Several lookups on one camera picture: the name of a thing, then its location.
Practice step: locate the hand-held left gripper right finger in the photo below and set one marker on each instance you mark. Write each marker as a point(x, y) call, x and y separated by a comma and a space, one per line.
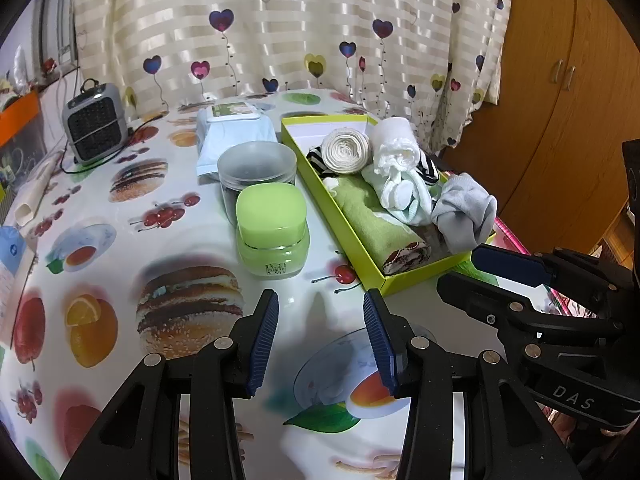
point(382, 345)

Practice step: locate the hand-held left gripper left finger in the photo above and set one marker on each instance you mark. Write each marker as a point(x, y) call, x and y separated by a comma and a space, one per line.
point(262, 340)

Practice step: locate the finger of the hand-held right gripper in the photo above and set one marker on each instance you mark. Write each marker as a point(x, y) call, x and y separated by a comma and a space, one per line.
point(480, 300)
point(510, 264)

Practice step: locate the lime green cardboard box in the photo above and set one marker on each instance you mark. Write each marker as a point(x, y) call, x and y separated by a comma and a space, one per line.
point(425, 272)

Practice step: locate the grey sock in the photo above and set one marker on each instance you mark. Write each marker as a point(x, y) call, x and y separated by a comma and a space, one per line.
point(460, 210)

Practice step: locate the white baby socks bundle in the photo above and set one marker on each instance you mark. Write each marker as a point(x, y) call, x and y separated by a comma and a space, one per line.
point(405, 200)

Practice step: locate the green rabbit towel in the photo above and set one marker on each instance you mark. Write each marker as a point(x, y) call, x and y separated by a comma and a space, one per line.
point(370, 220)

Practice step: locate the black white striped sock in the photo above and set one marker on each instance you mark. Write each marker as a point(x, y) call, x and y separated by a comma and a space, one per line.
point(316, 157)

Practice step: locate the cream sock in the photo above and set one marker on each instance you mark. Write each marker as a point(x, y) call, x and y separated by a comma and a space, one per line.
point(345, 152)

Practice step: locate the green cream jar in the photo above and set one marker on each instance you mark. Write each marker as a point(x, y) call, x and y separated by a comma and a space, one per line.
point(270, 215)

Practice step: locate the fruit print tablecloth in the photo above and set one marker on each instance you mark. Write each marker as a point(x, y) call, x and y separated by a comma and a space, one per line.
point(150, 240)

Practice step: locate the wooden wardrobe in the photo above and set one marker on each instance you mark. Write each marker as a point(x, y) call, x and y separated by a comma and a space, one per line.
point(550, 110)

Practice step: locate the clear round plastic container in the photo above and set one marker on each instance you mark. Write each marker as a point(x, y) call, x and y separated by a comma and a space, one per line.
point(255, 162)

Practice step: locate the wet wipes pack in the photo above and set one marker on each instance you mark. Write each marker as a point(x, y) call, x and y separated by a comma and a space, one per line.
point(235, 135)

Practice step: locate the tissue pack blue label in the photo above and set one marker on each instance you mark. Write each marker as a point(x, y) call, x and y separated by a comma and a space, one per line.
point(15, 280)

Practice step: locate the rolled white paper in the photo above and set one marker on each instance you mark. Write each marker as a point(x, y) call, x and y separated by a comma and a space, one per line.
point(35, 190)

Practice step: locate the grey small heater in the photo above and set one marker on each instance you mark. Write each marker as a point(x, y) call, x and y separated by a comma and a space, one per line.
point(95, 125)

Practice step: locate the heart print curtain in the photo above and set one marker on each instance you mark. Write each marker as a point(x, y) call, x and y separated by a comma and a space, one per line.
point(300, 10)

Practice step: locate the orange lidded storage box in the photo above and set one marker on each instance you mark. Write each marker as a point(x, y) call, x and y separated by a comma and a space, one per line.
point(17, 115)

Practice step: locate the window frame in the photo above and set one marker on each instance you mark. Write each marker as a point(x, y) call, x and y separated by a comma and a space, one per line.
point(57, 35)

